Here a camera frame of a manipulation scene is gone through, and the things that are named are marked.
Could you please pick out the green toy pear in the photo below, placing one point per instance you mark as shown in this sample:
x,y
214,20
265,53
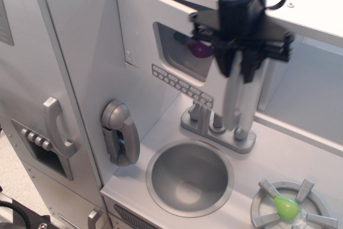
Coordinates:
x,y
286,208

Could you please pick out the grey toy stove burner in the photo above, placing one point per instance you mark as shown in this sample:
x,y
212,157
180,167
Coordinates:
x,y
313,211

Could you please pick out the purple toy eggplant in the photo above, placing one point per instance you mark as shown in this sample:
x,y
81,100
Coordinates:
x,y
197,48

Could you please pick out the white toy microwave door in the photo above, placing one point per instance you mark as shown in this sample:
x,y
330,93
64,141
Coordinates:
x,y
147,28

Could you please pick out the grey oven control panel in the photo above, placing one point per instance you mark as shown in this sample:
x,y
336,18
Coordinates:
x,y
133,219

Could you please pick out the grey fridge door handle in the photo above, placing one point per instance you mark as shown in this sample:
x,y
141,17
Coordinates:
x,y
51,112

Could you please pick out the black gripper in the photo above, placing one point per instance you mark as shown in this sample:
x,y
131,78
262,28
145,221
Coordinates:
x,y
242,25

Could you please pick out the grey toy faucet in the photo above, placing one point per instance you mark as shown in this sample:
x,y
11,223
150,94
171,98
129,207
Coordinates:
x,y
202,121

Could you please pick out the round grey toy sink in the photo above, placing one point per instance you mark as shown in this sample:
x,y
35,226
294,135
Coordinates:
x,y
189,178

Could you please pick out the white toy kitchen cabinet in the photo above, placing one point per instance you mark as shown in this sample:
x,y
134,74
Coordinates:
x,y
73,50

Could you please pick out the grey toy wall phone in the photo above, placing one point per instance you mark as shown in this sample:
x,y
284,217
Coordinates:
x,y
120,133

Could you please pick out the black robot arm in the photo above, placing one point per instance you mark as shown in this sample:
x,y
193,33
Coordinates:
x,y
242,25

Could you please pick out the grey lower door handle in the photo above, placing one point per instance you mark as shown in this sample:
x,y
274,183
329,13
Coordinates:
x,y
96,219

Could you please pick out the grey toy ice dispenser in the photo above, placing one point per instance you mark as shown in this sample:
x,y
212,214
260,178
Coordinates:
x,y
42,150

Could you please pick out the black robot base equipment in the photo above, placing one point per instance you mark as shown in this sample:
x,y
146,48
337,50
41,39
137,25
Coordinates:
x,y
15,215

